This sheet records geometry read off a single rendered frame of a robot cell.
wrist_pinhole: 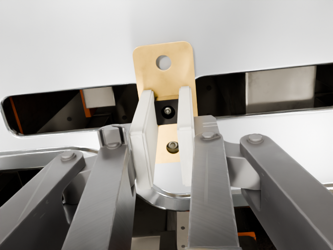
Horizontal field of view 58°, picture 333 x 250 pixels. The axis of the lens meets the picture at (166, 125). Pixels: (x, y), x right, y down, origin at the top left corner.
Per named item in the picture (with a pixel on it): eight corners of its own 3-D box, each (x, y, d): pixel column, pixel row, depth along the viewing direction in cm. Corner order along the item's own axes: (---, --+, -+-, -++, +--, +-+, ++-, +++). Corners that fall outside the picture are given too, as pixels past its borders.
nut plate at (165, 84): (200, 158, 22) (202, 166, 21) (149, 162, 22) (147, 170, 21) (191, 39, 19) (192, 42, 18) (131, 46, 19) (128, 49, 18)
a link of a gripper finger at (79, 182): (131, 200, 12) (60, 206, 13) (142, 146, 17) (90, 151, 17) (125, 168, 12) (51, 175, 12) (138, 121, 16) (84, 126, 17)
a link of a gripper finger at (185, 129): (176, 129, 13) (194, 127, 13) (179, 86, 19) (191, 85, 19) (183, 188, 14) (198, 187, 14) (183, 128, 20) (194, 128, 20)
